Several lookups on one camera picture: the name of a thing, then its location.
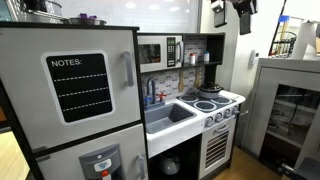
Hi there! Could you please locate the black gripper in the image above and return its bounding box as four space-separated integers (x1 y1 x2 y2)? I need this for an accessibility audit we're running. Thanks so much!
210 0 259 36

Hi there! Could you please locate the toy microwave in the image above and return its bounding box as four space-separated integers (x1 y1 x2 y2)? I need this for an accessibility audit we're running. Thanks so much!
137 34 185 74

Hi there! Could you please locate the tan tube blue cap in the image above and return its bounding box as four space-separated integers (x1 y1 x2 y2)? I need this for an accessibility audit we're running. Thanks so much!
278 14 291 56

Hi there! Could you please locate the white shaker red top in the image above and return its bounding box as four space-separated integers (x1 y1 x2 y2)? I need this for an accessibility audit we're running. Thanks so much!
188 52 197 66

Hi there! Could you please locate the wooden toy spatula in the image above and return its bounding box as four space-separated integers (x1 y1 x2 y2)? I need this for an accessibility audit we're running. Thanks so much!
193 66 203 89

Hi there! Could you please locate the grey pot with black lid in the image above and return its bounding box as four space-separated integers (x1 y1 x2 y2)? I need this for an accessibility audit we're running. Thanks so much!
198 81 224 99

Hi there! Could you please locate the paper towel roll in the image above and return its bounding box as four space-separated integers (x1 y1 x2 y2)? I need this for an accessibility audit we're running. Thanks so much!
290 19 319 61

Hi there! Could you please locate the wooden toy spoon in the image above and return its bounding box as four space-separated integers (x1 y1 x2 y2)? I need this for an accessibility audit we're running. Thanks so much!
177 68 186 93

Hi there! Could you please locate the grey cabinet with glass door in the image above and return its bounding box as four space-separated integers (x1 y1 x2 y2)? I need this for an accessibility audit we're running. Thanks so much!
241 57 320 180

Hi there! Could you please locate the grey toy faucet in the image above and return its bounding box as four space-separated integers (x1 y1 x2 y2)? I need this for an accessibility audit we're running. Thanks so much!
145 77 157 105

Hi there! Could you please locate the black white toy kitchen unit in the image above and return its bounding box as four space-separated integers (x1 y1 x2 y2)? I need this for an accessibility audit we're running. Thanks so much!
0 21 247 180

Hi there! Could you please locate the grey sink basin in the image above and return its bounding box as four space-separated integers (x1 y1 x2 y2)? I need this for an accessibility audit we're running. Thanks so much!
144 102 198 135

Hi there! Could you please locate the white oven door with vents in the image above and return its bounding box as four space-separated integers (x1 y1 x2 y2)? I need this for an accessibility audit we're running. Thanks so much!
199 118 237 179

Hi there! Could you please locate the shallow metal bowl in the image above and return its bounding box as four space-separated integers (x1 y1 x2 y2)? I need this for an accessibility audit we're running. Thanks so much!
60 17 108 26

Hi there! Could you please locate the silver toy kettle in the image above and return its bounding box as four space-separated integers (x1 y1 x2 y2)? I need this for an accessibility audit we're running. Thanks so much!
159 152 181 176

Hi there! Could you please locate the steel cooking pot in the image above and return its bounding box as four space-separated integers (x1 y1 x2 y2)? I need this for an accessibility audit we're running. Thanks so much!
6 0 64 24

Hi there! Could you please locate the fridge door with notes chalkboard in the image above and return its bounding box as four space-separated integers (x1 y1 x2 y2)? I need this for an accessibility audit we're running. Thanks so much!
0 26 142 151

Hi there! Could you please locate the fridge door with water dispenser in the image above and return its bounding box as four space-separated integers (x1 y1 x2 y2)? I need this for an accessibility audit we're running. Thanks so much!
34 123 149 180

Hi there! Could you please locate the white wall switch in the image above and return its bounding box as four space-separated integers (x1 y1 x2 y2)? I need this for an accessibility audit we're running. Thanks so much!
249 49 260 66

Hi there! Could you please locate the black wire basket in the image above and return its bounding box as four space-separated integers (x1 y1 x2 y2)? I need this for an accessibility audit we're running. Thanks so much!
268 30 298 58

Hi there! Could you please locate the red tap handle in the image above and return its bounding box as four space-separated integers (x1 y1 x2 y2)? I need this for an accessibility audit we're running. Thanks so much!
156 92 167 103

